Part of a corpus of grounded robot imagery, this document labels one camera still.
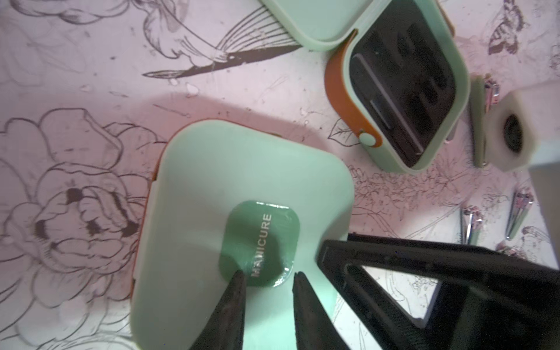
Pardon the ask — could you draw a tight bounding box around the green nail tool mid-right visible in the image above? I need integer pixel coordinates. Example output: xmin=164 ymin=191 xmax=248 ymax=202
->
xmin=505 ymin=188 xmax=535 ymax=241

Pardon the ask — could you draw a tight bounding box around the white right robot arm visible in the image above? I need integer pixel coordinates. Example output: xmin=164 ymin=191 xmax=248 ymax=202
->
xmin=318 ymin=81 xmax=559 ymax=349

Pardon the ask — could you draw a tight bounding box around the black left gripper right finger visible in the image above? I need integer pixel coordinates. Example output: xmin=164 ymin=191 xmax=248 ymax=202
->
xmin=293 ymin=272 xmax=349 ymax=349

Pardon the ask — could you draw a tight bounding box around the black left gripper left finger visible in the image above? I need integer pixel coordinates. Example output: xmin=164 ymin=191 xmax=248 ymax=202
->
xmin=190 ymin=270 xmax=246 ymax=350

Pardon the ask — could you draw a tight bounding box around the green case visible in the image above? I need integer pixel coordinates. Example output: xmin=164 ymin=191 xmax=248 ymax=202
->
xmin=131 ymin=120 xmax=354 ymax=349
xmin=265 ymin=1 xmax=470 ymax=174

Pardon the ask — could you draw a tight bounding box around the green nail file tool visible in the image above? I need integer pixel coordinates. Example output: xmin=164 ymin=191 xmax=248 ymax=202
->
xmin=496 ymin=241 xmax=528 ymax=260

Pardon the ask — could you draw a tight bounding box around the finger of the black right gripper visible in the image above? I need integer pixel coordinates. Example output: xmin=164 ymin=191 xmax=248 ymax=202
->
xmin=317 ymin=234 xmax=559 ymax=349

